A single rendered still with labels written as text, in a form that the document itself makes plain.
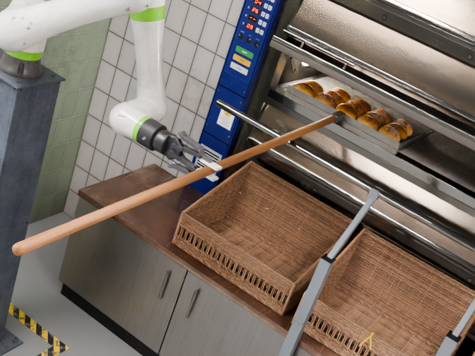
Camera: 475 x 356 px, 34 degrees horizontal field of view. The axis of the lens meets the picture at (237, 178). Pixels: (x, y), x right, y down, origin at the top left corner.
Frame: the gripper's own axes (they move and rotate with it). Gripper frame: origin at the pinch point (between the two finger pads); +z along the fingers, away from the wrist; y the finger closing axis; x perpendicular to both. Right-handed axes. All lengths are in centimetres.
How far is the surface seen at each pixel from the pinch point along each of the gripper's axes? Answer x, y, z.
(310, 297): -32, 40, 38
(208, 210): -64, 52, -26
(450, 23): -90, -54, 29
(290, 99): -93, 2, -21
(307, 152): -55, 3, 8
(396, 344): -68, 60, 67
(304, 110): -93, 3, -13
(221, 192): -71, 45, -26
